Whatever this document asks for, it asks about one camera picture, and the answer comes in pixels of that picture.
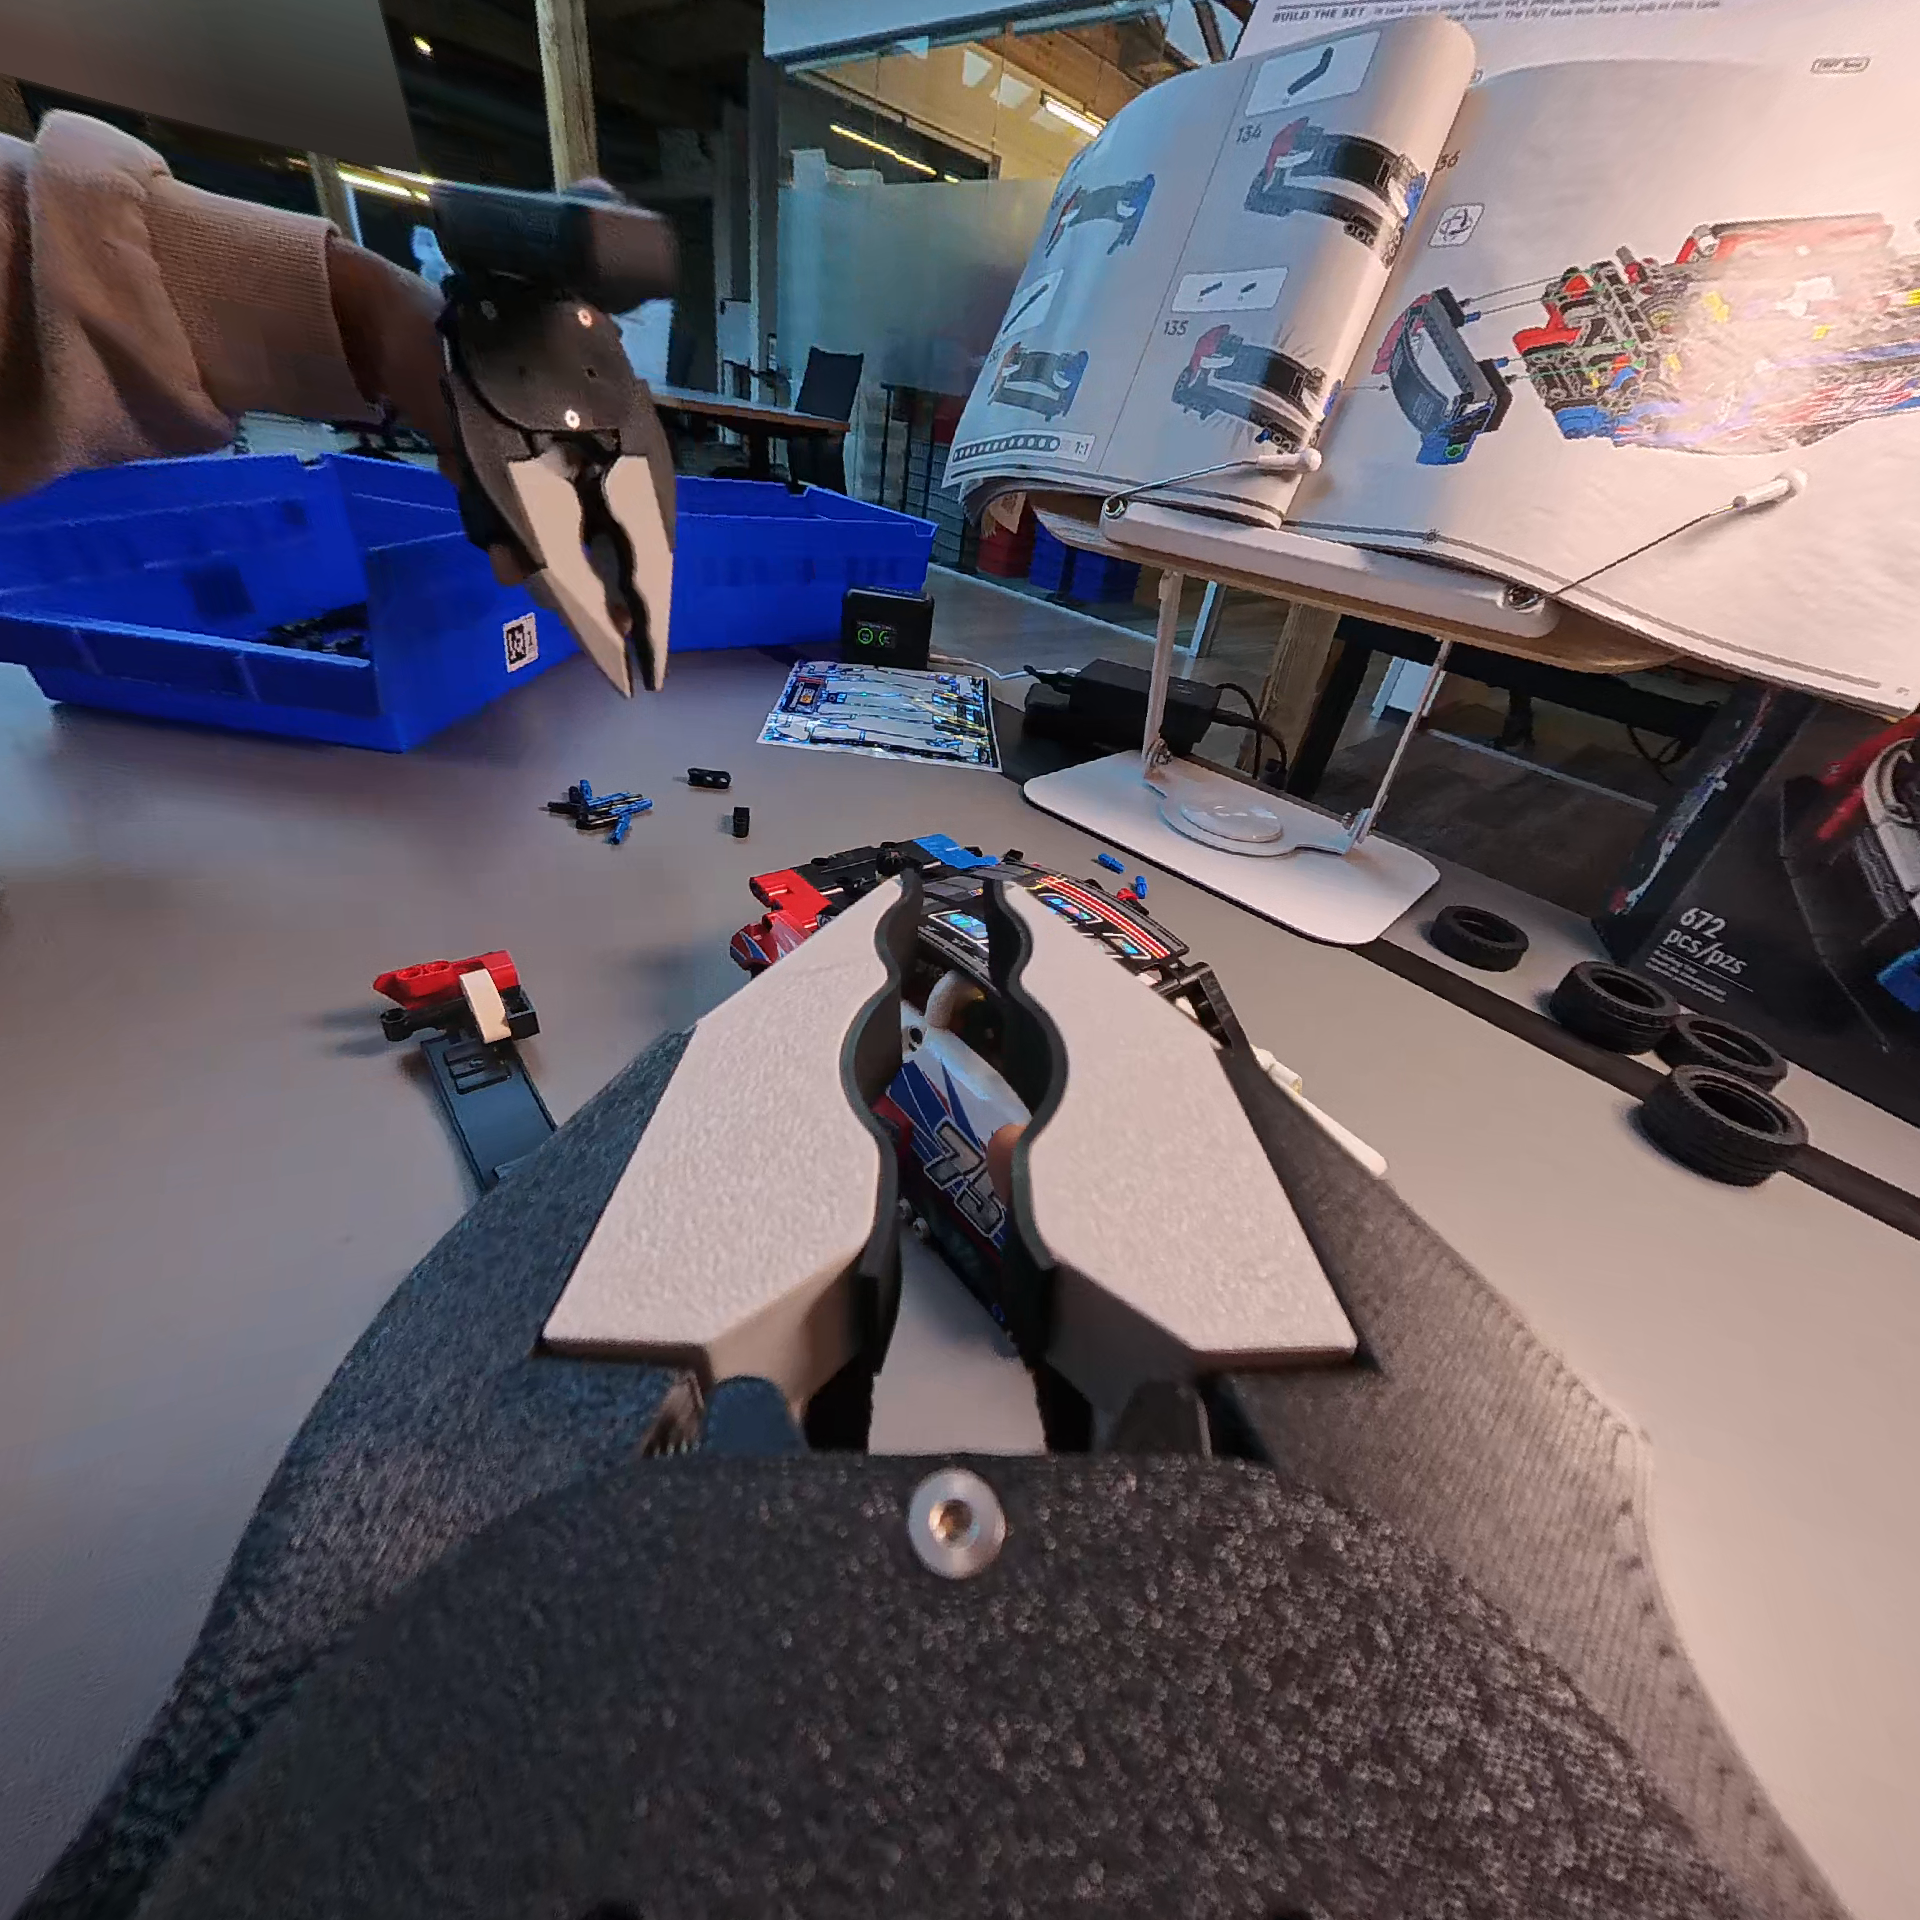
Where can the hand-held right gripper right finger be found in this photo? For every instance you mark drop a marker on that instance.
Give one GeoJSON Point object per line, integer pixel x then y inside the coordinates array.
{"type": "Point", "coordinates": [1184, 1201]}

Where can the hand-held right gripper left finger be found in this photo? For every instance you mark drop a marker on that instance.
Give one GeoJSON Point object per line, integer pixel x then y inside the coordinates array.
{"type": "Point", "coordinates": [720, 1185]}

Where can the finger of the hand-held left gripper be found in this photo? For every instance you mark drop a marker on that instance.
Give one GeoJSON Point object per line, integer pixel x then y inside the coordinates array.
{"type": "Point", "coordinates": [552, 524]}
{"type": "Point", "coordinates": [648, 524]}

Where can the black curved lego bumper assembly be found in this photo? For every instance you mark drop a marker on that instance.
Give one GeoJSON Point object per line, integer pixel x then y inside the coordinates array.
{"type": "Point", "coordinates": [480, 1110]}

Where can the lego race car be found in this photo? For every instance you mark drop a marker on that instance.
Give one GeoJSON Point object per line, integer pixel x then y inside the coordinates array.
{"type": "Point", "coordinates": [1109, 922]}

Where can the lego instruction booklet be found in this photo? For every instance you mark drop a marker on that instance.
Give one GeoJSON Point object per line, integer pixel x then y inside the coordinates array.
{"type": "Point", "coordinates": [1652, 524]}

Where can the person's left forearm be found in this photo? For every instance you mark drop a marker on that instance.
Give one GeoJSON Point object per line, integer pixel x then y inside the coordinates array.
{"type": "Point", "coordinates": [150, 300]}

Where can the heap of small lego pins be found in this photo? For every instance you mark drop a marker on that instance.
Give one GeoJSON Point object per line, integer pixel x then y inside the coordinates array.
{"type": "Point", "coordinates": [599, 815]}

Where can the black lego tire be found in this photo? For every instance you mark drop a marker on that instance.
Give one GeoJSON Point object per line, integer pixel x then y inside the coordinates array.
{"type": "Point", "coordinates": [1722, 1126]}
{"type": "Point", "coordinates": [1612, 1005]}
{"type": "Point", "coordinates": [1478, 937]}
{"type": "Point", "coordinates": [1725, 1047]}

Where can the black lego set box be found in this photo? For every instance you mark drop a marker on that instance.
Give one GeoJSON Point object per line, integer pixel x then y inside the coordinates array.
{"type": "Point", "coordinates": [1725, 839]}

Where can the person's left hand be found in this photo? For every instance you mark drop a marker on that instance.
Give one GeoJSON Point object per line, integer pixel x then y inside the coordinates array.
{"type": "Point", "coordinates": [398, 352]}

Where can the background office table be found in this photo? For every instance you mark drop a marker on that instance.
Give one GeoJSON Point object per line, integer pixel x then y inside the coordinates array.
{"type": "Point", "coordinates": [750, 412]}

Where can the blue plastic bin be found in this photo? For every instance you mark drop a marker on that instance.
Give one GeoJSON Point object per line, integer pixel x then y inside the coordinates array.
{"type": "Point", "coordinates": [797, 569]}
{"type": "Point", "coordinates": [376, 674]}

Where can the black office chair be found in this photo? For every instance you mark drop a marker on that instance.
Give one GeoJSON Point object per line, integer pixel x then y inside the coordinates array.
{"type": "Point", "coordinates": [829, 394]}

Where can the small black charger box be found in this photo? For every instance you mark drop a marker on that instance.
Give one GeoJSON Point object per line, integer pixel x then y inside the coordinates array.
{"type": "Point", "coordinates": [885, 628]}

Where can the holographic sticker sheet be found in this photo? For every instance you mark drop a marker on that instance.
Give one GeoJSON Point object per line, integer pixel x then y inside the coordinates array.
{"type": "Point", "coordinates": [885, 717]}

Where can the black power adapter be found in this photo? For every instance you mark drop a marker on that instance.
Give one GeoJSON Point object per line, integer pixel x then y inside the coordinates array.
{"type": "Point", "coordinates": [1125, 701]}

